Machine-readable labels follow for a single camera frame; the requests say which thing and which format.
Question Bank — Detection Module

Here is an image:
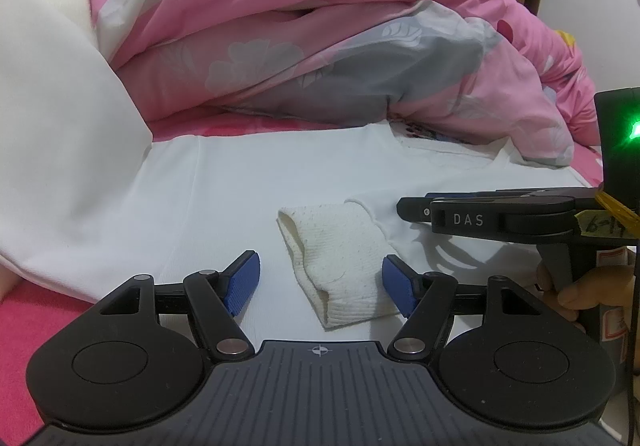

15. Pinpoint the white sweatshirt orange bear outline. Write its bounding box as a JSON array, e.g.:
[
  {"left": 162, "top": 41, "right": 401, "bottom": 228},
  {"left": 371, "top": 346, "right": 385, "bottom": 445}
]
[{"left": 0, "top": 121, "right": 608, "bottom": 329}]

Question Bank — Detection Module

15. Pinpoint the pink floral bed blanket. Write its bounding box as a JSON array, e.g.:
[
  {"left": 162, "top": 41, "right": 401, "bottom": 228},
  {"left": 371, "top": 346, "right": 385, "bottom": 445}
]
[{"left": 0, "top": 111, "right": 606, "bottom": 427}]

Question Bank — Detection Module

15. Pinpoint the person's right hand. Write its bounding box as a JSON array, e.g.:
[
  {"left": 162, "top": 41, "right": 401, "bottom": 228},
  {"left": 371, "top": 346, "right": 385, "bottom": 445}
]
[{"left": 535, "top": 261, "right": 631, "bottom": 332}]

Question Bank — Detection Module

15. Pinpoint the pink patterned duvet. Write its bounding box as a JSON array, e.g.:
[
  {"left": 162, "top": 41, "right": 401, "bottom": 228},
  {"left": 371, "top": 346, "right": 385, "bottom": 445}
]
[{"left": 65, "top": 0, "right": 601, "bottom": 169}]

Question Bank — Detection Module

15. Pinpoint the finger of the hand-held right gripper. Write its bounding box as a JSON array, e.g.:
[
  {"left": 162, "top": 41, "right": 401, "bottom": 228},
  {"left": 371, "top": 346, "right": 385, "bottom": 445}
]
[{"left": 396, "top": 186, "right": 573, "bottom": 234}]

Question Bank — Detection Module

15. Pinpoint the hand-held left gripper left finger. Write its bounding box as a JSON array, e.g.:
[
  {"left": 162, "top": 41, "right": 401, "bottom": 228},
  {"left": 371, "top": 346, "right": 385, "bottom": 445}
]
[{"left": 100, "top": 250, "right": 262, "bottom": 360}]

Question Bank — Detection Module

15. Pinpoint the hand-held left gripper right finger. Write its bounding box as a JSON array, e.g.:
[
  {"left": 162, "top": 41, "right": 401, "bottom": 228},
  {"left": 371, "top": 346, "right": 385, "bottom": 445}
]
[{"left": 381, "top": 253, "right": 543, "bottom": 360}]

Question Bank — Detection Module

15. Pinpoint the white folded fleece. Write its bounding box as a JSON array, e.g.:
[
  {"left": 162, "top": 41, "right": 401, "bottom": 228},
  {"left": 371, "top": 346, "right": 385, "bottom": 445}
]
[{"left": 0, "top": 0, "right": 153, "bottom": 227}]

